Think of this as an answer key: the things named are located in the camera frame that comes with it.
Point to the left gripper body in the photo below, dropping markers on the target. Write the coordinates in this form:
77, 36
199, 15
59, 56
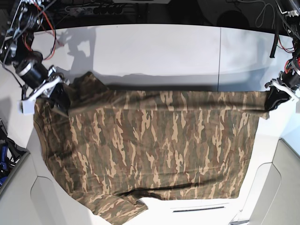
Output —
289, 79

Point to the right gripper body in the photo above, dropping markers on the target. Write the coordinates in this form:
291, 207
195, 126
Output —
44, 82

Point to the camouflage T-shirt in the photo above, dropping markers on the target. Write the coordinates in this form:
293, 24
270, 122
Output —
117, 146

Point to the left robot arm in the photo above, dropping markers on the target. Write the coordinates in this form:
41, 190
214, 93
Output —
288, 13

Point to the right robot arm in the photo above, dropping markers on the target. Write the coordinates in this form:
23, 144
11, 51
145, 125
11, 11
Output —
27, 17

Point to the blue and black clutter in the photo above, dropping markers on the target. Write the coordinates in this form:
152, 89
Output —
11, 156

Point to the grey left chair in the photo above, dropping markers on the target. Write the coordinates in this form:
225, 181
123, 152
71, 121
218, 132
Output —
29, 199

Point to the grey chair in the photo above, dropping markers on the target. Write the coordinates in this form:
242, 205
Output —
274, 197
29, 199

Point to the grey right chair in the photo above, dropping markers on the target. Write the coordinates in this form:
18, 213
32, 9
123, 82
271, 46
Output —
274, 197

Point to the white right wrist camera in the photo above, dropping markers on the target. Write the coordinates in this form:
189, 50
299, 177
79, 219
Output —
26, 107

